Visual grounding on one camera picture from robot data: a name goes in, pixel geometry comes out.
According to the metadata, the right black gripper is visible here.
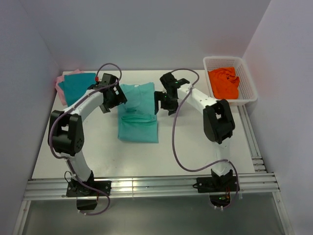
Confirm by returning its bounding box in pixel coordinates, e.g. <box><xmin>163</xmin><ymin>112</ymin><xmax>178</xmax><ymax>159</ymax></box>
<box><xmin>154</xmin><ymin>91</ymin><xmax>179</xmax><ymax>116</ymax></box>

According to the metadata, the mint green t-shirt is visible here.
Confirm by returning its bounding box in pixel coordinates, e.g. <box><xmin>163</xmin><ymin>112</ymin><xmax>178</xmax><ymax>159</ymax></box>
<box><xmin>118</xmin><ymin>82</ymin><xmax>158</xmax><ymax>143</ymax></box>

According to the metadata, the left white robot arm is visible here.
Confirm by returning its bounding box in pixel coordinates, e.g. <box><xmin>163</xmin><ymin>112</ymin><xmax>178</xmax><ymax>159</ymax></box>
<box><xmin>48</xmin><ymin>73</ymin><xmax>127</xmax><ymax>195</ymax></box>

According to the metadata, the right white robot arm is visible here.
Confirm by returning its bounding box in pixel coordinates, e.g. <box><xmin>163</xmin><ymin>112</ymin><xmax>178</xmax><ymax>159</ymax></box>
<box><xmin>154</xmin><ymin>70</ymin><xmax>238</xmax><ymax>191</ymax></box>

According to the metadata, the folded teal t-shirt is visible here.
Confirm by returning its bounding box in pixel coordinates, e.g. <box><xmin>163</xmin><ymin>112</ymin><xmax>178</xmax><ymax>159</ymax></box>
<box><xmin>60</xmin><ymin>72</ymin><xmax>96</xmax><ymax>106</ymax></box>

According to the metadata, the folded pink t-shirt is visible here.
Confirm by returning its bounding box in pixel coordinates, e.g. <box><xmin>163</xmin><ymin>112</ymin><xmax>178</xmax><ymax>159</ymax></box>
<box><xmin>55</xmin><ymin>69</ymin><xmax>84</xmax><ymax>106</ymax></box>

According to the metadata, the orange t-shirt in basket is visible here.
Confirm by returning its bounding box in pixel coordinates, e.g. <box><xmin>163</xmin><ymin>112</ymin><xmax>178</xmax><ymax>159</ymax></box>
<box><xmin>208</xmin><ymin>67</ymin><xmax>240</xmax><ymax>99</ymax></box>

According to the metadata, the white plastic basket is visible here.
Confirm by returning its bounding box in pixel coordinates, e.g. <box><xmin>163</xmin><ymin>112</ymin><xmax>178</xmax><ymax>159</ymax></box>
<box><xmin>203</xmin><ymin>56</ymin><xmax>258</xmax><ymax>106</ymax></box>

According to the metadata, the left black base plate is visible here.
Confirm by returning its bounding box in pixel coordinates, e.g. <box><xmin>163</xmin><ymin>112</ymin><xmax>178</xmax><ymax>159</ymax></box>
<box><xmin>66</xmin><ymin>180</ymin><xmax>112</xmax><ymax>197</ymax></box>

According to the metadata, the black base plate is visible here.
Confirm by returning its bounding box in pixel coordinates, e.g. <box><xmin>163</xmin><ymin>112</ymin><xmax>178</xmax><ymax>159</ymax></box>
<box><xmin>192</xmin><ymin>170</ymin><xmax>239</xmax><ymax>193</ymax></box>
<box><xmin>66</xmin><ymin>180</ymin><xmax>112</xmax><ymax>197</ymax></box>

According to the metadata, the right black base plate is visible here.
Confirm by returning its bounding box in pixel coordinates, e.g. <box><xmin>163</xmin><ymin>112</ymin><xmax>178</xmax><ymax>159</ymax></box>
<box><xmin>192</xmin><ymin>170</ymin><xmax>239</xmax><ymax>193</ymax></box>

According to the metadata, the aluminium rail frame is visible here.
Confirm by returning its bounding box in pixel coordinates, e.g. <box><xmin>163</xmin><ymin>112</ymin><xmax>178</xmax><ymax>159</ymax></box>
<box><xmin>13</xmin><ymin>106</ymin><xmax>294</xmax><ymax>235</ymax></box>

